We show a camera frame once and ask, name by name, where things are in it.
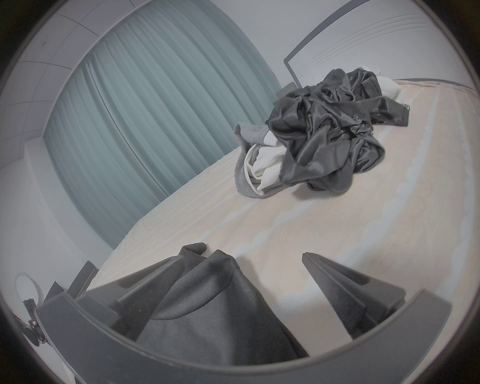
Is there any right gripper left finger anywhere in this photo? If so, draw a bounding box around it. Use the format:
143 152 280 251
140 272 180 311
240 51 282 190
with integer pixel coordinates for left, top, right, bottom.
77 258 185 342

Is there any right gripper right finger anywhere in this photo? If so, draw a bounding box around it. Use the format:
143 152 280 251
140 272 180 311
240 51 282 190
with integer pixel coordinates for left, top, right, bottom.
302 252 406 340

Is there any black T-shirt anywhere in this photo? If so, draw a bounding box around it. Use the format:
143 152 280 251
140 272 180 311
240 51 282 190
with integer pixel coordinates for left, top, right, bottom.
137 242 310 366

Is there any bed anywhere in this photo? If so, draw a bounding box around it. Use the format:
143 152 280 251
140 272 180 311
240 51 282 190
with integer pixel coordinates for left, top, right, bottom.
84 0 480 361

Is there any pile of clothes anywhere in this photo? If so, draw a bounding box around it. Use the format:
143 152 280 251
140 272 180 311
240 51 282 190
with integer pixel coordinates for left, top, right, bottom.
233 67 410 199

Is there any black chest of drawers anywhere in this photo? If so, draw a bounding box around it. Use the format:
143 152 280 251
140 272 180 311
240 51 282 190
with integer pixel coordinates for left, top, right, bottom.
44 260 100 304

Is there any round white mirror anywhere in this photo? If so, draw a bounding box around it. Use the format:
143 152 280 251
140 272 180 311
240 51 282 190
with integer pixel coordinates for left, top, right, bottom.
15 273 43 304

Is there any blue-green curtain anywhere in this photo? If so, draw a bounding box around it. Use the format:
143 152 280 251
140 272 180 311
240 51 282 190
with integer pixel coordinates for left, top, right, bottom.
43 0 282 250

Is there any grey bedside table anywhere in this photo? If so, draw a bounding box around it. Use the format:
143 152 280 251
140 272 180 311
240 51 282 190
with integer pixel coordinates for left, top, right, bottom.
275 83 297 102

